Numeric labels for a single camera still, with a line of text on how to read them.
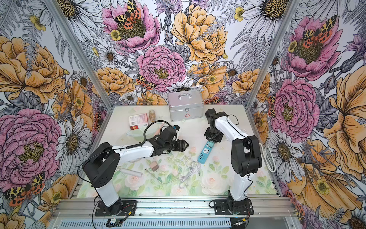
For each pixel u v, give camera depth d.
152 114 1.12
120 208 0.71
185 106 1.07
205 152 0.92
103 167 0.47
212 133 0.78
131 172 0.85
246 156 0.50
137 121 1.06
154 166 0.87
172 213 0.74
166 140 0.72
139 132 1.04
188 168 0.88
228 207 0.67
